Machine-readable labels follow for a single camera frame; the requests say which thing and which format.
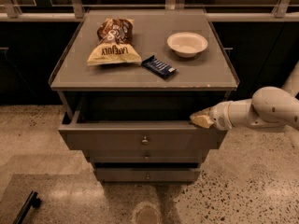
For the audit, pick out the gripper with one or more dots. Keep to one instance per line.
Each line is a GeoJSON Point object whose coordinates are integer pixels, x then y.
{"type": "Point", "coordinates": [220, 117]}

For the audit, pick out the grey top drawer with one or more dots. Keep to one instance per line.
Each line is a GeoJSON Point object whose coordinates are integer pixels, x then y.
{"type": "Point", "coordinates": [105, 127]}

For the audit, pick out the grey drawer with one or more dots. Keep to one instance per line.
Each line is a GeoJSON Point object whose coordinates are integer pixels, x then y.
{"type": "Point", "coordinates": [146, 175]}
{"type": "Point", "coordinates": [185, 155]}
{"type": "Point", "coordinates": [105, 127]}

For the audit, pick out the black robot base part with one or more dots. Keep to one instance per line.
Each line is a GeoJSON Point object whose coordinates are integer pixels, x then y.
{"type": "Point", "coordinates": [32, 201]}

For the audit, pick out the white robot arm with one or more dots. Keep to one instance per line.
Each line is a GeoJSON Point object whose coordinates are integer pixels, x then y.
{"type": "Point", "coordinates": [269, 108]}

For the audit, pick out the grey drawer cabinet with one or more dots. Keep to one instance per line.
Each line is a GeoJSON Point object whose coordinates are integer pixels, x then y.
{"type": "Point", "coordinates": [199, 82]}

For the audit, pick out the grey bottom drawer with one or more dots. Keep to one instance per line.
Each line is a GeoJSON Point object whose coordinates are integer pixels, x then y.
{"type": "Point", "coordinates": [146, 175]}

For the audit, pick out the grey middle drawer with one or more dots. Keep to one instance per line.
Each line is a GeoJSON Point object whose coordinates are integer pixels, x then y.
{"type": "Point", "coordinates": [185, 155]}

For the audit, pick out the blue snack bar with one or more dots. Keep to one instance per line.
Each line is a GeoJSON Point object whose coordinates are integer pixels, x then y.
{"type": "Point", "coordinates": [158, 68]}

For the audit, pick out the white paper bowl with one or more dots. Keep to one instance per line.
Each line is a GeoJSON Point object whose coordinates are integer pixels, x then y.
{"type": "Point", "coordinates": [186, 44]}

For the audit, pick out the yellow brown chip bag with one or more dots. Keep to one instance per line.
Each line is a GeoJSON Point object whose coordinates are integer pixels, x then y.
{"type": "Point", "coordinates": [115, 43]}

